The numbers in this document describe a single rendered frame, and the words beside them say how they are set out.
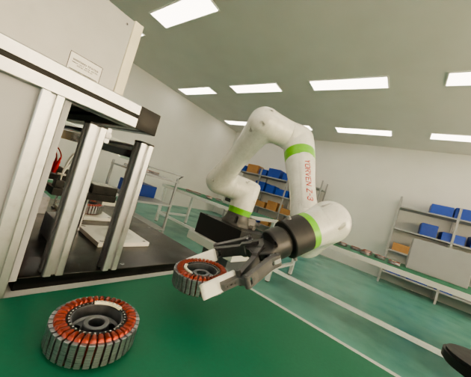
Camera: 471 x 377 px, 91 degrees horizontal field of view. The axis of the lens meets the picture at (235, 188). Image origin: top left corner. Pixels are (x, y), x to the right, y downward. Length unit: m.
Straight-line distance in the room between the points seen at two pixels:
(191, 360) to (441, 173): 7.02
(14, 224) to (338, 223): 0.61
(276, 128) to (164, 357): 0.74
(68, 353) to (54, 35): 0.53
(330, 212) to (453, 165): 6.73
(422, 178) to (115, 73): 6.94
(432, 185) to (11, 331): 7.11
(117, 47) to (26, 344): 0.56
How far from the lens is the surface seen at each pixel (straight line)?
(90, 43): 0.64
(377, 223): 7.00
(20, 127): 0.46
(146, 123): 0.52
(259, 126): 0.87
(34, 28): 0.61
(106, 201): 0.71
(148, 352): 0.43
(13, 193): 0.46
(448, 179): 7.19
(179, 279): 0.47
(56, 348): 0.39
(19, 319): 0.48
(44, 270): 0.54
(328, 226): 0.59
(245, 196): 1.17
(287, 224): 0.54
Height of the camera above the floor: 1.01
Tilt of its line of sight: 1 degrees up
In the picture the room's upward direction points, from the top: 17 degrees clockwise
